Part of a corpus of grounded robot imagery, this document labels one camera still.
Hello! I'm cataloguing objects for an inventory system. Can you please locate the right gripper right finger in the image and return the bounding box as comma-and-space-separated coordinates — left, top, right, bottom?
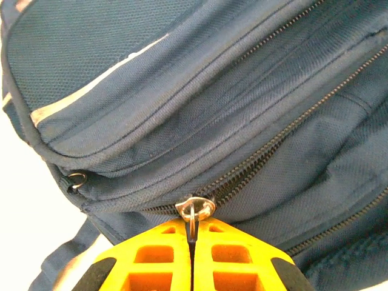
193, 218, 316, 291

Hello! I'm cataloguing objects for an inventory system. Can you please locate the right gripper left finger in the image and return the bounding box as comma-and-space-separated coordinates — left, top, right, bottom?
71, 218, 192, 291

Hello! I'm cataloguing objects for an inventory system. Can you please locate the navy blue backpack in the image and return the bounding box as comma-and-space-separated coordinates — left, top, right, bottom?
0, 0, 388, 291

